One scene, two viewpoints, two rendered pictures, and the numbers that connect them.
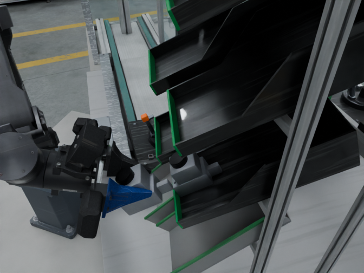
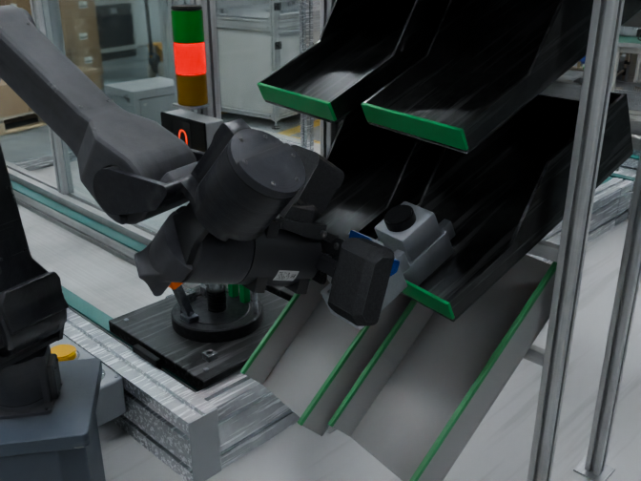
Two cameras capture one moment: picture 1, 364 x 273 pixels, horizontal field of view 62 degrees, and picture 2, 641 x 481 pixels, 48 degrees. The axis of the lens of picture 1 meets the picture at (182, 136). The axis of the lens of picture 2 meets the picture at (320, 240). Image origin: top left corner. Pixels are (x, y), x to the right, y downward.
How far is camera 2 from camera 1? 0.45 m
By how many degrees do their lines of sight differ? 31
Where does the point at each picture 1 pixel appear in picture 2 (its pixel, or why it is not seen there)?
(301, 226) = (516, 395)
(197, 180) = (436, 245)
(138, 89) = (68, 279)
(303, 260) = not seen: hidden behind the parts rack
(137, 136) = (151, 335)
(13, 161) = (277, 166)
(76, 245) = not seen: outside the picture
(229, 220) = (472, 338)
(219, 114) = (474, 101)
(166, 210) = (337, 390)
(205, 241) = (444, 395)
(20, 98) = (157, 129)
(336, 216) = not seen: hidden behind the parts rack
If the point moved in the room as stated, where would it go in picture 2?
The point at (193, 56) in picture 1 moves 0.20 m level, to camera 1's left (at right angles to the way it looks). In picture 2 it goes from (350, 72) to (171, 90)
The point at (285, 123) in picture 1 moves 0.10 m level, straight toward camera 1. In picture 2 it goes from (567, 84) to (624, 107)
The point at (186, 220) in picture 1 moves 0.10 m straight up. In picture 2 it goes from (459, 298) to (468, 194)
